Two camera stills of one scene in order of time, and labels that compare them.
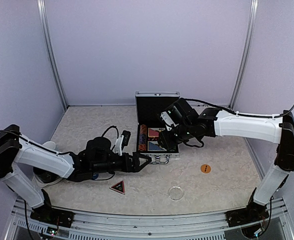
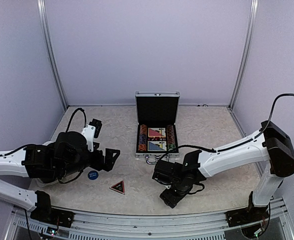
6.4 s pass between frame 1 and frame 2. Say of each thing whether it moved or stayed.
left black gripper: moved
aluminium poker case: stayed
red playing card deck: stayed
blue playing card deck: stayed
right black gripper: moved
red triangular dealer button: stayed
